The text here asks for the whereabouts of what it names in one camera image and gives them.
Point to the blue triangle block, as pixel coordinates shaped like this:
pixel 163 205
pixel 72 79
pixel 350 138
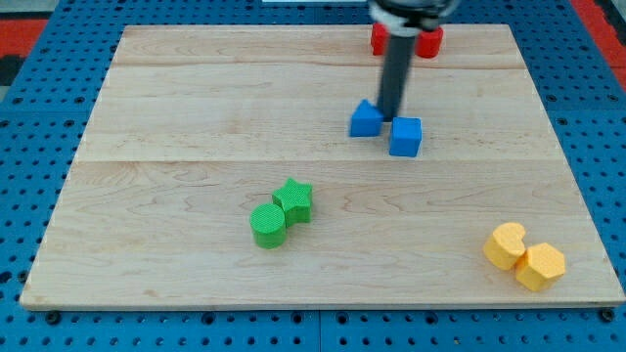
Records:
pixel 366 121

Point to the wooden board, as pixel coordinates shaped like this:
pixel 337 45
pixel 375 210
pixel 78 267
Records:
pixel 197 125

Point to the green star block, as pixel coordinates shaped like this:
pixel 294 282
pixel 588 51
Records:
pixel 295 199

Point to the green cylinder block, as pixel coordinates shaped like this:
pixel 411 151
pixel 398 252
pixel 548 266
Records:
pixel 268 225

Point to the blue cube block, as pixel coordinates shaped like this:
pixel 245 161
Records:
pixel 405 136

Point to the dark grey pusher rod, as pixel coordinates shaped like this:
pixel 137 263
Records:
pixel 398 54

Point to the red block left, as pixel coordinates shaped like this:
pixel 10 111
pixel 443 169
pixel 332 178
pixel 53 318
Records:
pixel 378 40

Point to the red block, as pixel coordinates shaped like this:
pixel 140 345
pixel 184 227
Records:
pixel 428 43
pixel 378 40

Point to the red block right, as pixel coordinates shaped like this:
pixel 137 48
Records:
pixel 428 43

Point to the yellow heart block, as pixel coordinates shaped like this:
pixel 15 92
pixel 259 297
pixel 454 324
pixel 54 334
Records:
pixel 505 245

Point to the yellow hexagon block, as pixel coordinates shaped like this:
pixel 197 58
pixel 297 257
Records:
pixel 540 267

